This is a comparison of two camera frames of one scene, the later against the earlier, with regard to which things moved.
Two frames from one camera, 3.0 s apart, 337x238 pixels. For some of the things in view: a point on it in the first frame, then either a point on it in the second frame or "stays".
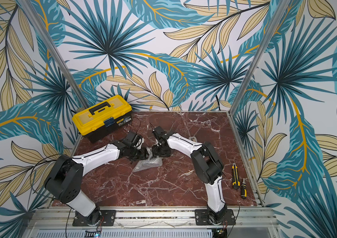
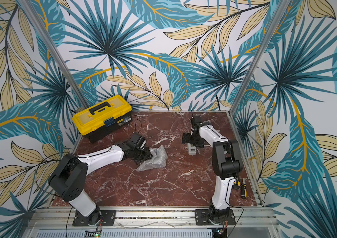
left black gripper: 143,156 stays
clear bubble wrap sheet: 151,162 stays
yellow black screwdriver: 244,191 stays
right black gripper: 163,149 → 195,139
